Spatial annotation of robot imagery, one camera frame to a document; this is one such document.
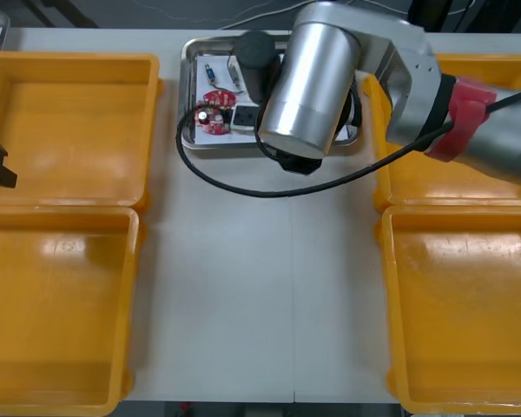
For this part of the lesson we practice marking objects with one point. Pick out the white sheet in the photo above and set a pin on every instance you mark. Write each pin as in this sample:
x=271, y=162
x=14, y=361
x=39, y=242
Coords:
x=243, y=139

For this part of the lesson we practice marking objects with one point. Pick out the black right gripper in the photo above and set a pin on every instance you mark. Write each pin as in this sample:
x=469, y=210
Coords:
x=262, y=84

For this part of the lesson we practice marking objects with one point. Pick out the black silver-grey right robot arm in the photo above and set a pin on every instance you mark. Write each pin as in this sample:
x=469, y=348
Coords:
x=312, y=87

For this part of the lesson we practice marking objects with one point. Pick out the blue label metal solenoid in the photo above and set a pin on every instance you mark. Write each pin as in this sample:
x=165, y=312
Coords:
x=209, y=74

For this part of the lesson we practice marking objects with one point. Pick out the white label metal solenoid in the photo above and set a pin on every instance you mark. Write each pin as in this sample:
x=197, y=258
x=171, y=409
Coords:
x=233, y=74

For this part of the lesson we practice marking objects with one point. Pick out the yellow-orange plastic bin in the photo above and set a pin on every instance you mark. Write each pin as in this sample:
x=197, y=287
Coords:
x=78, y=130
x=460, y=182
x=61, y=304
x=469, y=313

